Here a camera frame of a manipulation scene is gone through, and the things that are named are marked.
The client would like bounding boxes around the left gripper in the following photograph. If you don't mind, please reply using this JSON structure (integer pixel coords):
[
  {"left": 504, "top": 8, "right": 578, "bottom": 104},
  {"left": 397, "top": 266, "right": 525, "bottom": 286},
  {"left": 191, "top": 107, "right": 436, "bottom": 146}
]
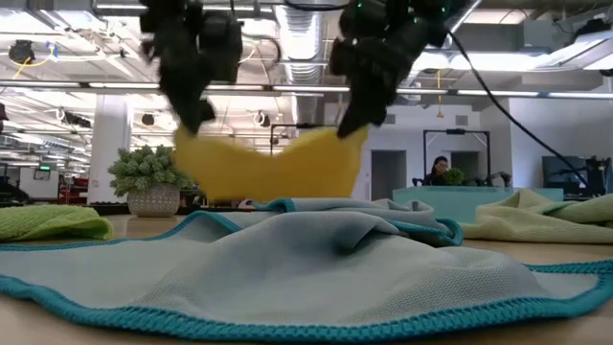
[{"left": 139, "top": 9, "right": 245, "bottom": 136}]

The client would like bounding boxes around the pale green towel teal edge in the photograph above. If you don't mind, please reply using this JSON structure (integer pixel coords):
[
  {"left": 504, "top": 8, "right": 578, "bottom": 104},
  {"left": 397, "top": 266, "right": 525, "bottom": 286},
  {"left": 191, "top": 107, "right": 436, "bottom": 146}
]
[{"left": 461, "top": 187, "right": 613, "bottom": 246}]

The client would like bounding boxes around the dark background monitor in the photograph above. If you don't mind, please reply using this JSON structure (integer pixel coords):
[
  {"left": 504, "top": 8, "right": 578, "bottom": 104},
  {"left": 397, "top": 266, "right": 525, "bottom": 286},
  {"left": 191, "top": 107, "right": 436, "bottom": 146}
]
[{"left": 541, "top": 155, "right": 591, "bottom": 196}]

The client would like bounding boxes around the black tall frame stand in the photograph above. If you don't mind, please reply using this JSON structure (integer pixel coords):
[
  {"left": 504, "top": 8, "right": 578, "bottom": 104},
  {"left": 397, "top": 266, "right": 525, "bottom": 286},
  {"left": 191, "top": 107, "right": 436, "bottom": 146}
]
[{"left": 421, "top": 127, "right": 491, "bottom": 188}]

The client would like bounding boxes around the small background green plant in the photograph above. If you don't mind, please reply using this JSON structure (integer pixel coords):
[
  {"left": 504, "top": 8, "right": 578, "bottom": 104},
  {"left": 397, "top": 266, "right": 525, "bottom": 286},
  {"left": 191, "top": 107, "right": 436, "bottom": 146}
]
[{"left": 443, "top": 167, "right": 468, "bottom": 188}]

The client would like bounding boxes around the silver ceiling air duct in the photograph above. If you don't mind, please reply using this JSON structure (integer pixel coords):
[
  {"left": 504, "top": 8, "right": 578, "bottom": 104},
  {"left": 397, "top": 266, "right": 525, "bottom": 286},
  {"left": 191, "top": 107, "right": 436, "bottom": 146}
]
[{"left": 274, "top": 3, "right": 332, "bottom": 127}]

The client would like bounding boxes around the black background robot station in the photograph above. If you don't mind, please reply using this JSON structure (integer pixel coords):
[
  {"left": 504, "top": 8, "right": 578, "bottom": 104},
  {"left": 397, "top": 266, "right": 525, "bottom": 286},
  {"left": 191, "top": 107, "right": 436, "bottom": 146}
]
[{"left": 586, "top": 155, "right": 613, "bottom": 200}]

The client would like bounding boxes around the black ceiling device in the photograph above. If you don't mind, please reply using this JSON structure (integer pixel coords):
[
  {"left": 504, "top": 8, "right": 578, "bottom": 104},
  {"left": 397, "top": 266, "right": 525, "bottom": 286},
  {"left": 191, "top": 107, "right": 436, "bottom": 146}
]
[{"left": 8, "top": 38, "right": 36, "bottom": 65}]

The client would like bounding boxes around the yellow microfiber towel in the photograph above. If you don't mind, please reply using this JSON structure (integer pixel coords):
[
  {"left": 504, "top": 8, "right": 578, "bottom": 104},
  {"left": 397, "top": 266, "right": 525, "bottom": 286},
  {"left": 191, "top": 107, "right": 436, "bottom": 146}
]
[{"left": 172, "top": 125, "right": 370, "bottom": 202}]

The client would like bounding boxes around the blue towel with teal edge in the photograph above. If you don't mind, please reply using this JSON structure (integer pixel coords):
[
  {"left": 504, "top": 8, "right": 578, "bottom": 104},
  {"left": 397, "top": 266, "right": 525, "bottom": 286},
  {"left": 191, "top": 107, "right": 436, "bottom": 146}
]
[{"left": 0, "top": 196, "right": 613, "bottom": 344}]

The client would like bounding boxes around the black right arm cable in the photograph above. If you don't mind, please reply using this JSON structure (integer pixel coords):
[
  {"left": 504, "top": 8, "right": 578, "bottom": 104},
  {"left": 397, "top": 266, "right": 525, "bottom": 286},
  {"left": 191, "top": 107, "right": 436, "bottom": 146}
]
[{"left": 446, "top": 29, "right": 591, "bottom": 189}]

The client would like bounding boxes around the black aluminium table frame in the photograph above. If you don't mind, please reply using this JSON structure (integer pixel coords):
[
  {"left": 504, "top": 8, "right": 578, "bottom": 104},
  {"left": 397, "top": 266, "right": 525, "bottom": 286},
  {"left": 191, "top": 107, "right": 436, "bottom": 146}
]
[{"left": 0, "top": 203, "right": 202, "bottom": 217}]

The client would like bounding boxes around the person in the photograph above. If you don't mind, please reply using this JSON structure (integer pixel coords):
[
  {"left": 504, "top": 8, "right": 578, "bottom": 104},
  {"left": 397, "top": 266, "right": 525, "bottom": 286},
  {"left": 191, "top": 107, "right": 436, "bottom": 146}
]
[{"left": 420, "top": 155, "right": 452, "bottom": 188}]

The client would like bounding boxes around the lime green fluffy towel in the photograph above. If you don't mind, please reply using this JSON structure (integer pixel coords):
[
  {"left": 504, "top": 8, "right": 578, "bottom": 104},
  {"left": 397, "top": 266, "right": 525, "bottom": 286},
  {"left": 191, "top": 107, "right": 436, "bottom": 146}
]
[{"left": 0, "top": 204, "right": 115, "bottom": 242}]

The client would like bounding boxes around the white building column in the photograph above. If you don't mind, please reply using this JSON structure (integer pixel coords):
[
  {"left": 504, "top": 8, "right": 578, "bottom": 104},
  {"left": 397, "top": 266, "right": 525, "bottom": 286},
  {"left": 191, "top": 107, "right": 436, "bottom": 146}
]
[{"left": 88, "top": 93, "right": 135, "bottom": 205}]

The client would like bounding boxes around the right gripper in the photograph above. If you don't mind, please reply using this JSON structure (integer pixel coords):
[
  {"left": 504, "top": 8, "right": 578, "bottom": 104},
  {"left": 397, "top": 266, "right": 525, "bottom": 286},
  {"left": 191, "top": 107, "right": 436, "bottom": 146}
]
[{"left": 329, "top": 0, "right": 433, "bottom": 139}]

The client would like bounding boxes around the artificial green plant in pot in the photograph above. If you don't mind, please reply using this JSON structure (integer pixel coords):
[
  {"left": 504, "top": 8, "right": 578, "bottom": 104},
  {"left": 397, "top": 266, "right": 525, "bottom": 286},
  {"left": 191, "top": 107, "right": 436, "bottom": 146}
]
[{"left": 107, "top": 145, "right": 196, "bottom": 219}]

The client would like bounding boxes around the teal translucent plastic tray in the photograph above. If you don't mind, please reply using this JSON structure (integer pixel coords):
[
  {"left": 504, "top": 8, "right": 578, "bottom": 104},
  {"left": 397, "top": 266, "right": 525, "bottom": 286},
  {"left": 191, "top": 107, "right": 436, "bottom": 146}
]
[{"left": 392, "top": 186, "right": 565, "bottom": 224}]

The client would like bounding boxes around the red tool cabinet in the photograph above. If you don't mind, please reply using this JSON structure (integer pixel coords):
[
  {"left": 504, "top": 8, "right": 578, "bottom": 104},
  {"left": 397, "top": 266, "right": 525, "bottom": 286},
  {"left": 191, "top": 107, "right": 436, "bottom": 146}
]
[{"left": 57, "top": 175, "right": 90, "bottom": 205}]

